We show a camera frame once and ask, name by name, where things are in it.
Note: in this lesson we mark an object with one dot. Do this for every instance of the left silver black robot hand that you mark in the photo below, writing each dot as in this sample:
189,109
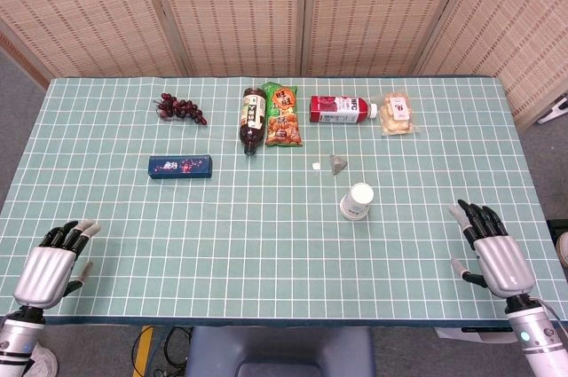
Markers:
42,270

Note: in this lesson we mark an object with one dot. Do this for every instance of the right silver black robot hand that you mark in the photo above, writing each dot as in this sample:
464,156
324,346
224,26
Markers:
503,261

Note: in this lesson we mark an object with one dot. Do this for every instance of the white paper cup blue flower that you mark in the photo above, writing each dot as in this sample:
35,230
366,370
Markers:
358,199

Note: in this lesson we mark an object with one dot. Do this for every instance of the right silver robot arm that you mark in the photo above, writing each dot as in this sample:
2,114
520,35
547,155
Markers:
537,337

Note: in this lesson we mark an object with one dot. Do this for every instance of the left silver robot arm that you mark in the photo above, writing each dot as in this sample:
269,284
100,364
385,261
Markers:
18,341

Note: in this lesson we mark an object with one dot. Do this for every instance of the tan shoe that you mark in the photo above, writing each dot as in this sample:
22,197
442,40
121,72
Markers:
563,250

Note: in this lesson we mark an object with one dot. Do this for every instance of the white stand base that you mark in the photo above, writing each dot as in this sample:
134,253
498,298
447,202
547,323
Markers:
554,112

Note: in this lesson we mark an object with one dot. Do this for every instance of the dark blue rectangular box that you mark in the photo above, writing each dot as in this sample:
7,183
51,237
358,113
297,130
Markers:
179,167

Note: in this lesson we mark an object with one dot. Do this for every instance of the clear bag of crackers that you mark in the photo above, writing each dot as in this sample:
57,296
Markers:
396,113

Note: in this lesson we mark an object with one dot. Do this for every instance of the grey pyramid tea bag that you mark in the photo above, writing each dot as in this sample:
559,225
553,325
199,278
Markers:
337,165

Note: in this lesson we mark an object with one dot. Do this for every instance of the dark red grape bunch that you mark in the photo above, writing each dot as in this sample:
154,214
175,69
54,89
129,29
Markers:
182,109

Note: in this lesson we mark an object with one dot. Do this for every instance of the red juice bottle white label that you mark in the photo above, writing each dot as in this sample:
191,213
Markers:
339,109

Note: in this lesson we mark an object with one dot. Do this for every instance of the green white grid tablecloth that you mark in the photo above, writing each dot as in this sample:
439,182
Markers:
266,253

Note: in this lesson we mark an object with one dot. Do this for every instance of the blue grey chair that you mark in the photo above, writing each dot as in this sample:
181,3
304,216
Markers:
279,352

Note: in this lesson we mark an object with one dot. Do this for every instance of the dark tea bottle green label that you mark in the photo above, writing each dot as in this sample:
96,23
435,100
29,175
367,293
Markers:
252,120

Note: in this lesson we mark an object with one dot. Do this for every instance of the green orange snack bag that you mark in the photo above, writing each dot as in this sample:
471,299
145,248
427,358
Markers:
281,117

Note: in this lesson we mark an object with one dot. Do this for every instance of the woven bamboo folding screen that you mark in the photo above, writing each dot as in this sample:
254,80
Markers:
248,9

